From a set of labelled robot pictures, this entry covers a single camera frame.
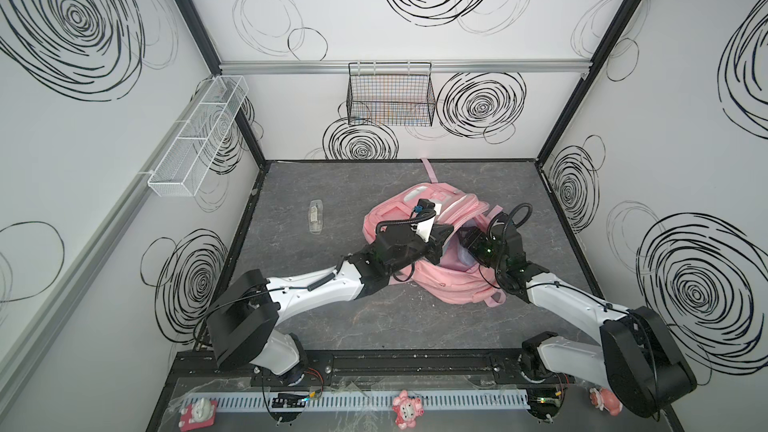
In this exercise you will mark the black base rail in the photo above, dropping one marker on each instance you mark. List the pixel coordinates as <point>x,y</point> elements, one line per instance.
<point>500,366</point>

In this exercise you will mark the pink student backpack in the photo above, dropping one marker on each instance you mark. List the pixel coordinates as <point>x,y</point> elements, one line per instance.
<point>458,209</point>

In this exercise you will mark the pink white toy left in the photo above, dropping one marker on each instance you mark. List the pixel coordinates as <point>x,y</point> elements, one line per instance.
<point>199,415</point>

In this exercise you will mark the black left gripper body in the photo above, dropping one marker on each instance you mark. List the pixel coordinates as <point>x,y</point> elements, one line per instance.
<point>438,240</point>

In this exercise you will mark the white slotted cable duct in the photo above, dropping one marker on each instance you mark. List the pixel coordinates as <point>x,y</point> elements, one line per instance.
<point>349,401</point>

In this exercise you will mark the clear plastic pen case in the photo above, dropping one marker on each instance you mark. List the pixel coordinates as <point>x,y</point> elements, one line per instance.
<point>315,217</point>

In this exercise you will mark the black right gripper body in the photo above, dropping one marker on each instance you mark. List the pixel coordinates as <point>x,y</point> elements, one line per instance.
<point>474,241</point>

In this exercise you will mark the purple pencil pouch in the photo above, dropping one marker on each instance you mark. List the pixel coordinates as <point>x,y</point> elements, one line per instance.
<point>464,260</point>

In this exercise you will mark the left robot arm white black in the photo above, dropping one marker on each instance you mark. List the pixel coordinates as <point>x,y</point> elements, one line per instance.
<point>242,322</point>

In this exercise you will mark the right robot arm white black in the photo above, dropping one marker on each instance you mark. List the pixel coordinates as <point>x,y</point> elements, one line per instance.
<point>632,353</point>

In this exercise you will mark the pink plush toy centre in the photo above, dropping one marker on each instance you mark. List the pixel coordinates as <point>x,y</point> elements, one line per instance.
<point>407,410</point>

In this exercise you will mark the pink toy right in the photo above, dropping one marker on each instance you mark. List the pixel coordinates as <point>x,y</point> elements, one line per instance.
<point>605,400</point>

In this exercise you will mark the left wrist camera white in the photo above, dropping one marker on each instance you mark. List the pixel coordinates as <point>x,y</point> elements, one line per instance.
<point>426,213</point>

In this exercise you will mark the black wire wall basket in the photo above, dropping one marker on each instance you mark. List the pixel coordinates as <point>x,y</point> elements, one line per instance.
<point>390,93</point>

